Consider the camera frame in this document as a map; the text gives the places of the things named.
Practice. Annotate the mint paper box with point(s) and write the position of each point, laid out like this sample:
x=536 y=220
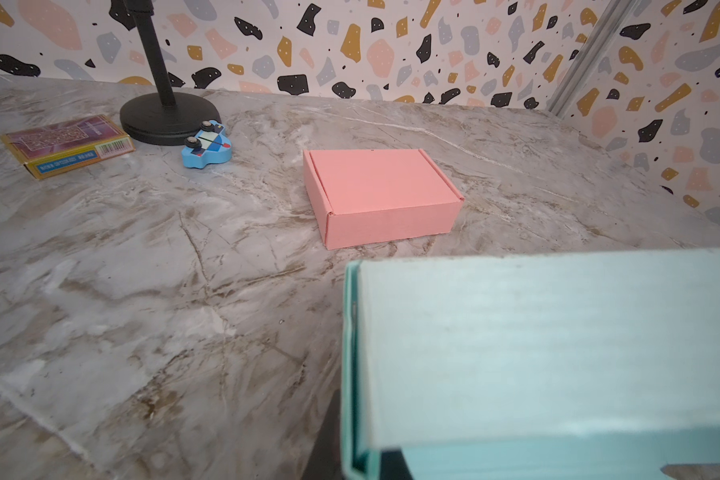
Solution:
x=597 y=365

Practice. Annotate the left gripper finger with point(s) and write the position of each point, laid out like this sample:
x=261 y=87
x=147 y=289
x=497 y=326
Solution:
x=324 y=462

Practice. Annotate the small pink card box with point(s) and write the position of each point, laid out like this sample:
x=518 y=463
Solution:
x=61 y=147

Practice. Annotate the small blue toy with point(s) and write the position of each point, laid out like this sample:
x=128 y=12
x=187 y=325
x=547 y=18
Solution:
x=208 y=146

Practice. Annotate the pink paper box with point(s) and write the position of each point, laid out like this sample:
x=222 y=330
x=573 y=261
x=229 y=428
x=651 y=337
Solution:
x=362 y=197

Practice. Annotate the black microphone stand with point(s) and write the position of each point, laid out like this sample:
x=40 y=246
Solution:
x=164 y=118

